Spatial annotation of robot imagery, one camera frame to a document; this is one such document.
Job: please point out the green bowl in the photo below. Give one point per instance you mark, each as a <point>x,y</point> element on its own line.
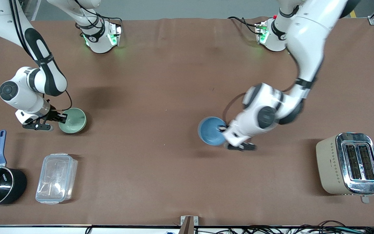
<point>74,121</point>

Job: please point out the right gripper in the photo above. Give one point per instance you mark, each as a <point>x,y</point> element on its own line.
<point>54,115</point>

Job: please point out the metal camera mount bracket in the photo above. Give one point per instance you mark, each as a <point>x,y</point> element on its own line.
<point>189,224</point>

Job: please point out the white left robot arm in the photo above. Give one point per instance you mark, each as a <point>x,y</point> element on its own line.
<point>307,35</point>

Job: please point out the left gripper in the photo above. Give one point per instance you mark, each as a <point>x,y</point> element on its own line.
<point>222,128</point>

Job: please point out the brown table mat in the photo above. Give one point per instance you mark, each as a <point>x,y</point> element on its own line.
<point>161,81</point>

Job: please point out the clear plastic food container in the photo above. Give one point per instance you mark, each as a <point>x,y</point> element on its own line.
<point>56,178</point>

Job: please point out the beige chrome toaster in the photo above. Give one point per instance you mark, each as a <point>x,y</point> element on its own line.
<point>349,164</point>

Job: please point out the blue bowl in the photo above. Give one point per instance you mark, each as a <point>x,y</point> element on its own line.
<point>210,130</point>

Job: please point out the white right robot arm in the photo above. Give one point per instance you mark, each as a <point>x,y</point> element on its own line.
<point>45,70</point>

